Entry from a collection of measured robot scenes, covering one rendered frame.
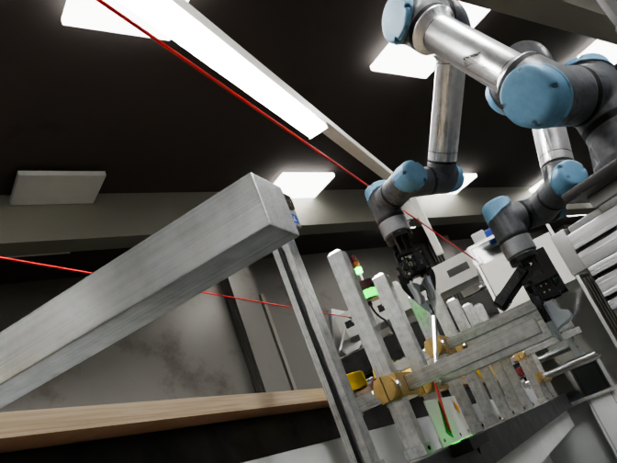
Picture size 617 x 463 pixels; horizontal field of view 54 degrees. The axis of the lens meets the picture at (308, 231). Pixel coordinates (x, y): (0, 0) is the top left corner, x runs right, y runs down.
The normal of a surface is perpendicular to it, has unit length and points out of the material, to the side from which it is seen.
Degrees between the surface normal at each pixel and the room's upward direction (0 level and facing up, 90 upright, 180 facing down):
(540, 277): 90
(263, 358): 90
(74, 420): 90
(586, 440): 90
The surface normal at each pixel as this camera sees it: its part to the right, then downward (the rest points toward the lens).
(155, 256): -0.46, -0.19
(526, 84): -0.78, 0.19
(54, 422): 0.82, -0.47
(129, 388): 0.50, -0.50
